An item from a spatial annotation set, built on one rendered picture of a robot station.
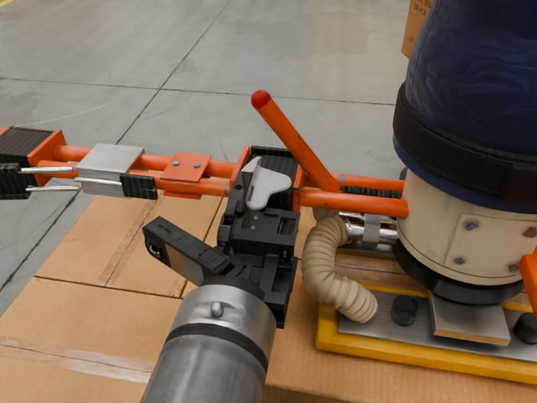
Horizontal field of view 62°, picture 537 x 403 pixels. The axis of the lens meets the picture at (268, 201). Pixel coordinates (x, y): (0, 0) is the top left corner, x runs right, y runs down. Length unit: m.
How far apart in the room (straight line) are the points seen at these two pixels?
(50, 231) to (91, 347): 1.28
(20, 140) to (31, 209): 1.82
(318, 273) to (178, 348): 0.22
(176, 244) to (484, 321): 0.35
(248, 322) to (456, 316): 0.27
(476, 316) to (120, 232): 1.03
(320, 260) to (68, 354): 0.73
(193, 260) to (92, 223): 0.99
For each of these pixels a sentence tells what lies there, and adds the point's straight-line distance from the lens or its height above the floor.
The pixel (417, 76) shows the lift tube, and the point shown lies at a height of 1.25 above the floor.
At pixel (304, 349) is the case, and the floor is 0.94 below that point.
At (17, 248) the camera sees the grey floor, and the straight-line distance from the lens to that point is 2.32.
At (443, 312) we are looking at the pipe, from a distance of 0.57.
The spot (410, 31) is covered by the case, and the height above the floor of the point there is 0.74.
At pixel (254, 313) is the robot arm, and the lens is 0.39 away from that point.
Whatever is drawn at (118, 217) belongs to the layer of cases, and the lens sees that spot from 1.42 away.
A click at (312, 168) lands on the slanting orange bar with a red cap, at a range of 0.54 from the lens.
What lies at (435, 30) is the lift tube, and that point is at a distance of 0.45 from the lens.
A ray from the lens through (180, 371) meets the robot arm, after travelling 0.35.
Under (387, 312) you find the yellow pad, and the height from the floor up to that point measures 0.98.
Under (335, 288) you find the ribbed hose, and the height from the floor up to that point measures 1.03.
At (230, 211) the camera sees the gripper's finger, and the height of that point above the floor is 1.13.
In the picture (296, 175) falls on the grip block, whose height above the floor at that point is 1.11.
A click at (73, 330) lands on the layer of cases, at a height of 0.54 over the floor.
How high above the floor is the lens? 1.42
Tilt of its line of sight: 39 degrees down
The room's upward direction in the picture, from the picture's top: straight up
